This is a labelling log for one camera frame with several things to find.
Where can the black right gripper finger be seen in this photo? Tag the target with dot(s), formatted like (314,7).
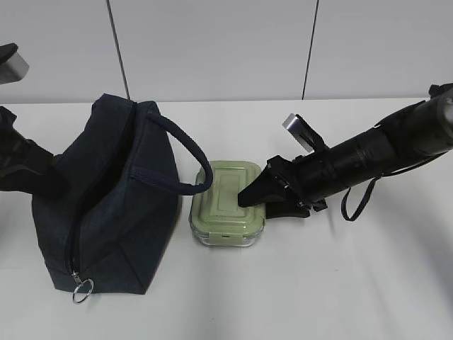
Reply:
(285,209)
(266,188)

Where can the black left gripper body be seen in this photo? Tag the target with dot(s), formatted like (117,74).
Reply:
(18,153)

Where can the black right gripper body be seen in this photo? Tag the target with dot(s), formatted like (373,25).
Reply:
(310,180)

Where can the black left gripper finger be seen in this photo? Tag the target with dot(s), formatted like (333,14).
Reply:
(50,183)

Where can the green lidded glass container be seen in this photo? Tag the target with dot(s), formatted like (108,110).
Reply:
(216,219)

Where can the navy blue lunch bag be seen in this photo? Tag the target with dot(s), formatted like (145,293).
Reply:
(127,171)

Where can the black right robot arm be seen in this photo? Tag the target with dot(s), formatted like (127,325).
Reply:
(403,141)

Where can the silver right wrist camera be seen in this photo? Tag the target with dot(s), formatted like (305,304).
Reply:
(303,133)

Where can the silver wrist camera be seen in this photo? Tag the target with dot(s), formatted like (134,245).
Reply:
(13,67)
(303,133)

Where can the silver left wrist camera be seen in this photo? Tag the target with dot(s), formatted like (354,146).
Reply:
(13,67)

